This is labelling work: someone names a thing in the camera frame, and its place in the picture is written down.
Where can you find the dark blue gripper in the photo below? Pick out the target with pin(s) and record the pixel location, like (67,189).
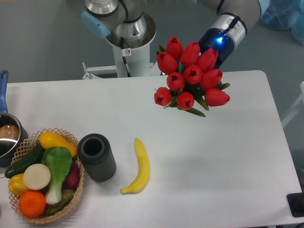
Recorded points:
(214,38)

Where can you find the red tulip bouquet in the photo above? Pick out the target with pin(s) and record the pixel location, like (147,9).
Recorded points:
(191,78)

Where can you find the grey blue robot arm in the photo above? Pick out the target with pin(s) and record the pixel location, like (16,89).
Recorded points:
(235,17)

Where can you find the dark grey ribbed vase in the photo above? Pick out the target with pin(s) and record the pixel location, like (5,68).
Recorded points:
(95,153)

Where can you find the blue plastic bag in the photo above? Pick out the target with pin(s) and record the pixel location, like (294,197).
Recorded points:
(286,15)

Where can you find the yellow banana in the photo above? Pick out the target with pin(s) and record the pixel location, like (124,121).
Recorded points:
(140,181)

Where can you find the black device at edge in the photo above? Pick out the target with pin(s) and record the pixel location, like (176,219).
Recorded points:
(296,204)

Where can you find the yellow squash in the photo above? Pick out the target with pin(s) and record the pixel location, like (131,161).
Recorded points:
(52,139)

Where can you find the green bok choy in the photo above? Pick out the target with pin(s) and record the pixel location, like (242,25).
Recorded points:
(59,161)

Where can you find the purple red onion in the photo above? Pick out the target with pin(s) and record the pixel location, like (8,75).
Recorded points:
(73,178)

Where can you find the woven wicker basket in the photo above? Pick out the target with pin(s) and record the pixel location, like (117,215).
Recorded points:
(23,149)

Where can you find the dark green cucumber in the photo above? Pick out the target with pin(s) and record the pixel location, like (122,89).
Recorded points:
(32,157)

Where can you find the green chili pepper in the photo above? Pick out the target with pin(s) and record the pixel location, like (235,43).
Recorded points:
(59,207)

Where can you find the white round radish slice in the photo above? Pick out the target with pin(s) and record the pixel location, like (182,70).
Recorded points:
(37,176)

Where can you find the orange fruit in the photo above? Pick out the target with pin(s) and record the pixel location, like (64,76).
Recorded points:
(32,204)

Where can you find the yellow bell pepper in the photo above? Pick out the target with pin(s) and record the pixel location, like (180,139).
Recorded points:
(17,185)

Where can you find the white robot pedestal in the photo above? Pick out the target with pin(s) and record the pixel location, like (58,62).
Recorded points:
(130,43)

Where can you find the white frame at right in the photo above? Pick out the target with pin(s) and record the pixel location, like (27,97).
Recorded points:
(294,108)

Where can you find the blue handled saucepan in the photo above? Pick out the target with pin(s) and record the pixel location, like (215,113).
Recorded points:
(12,133)

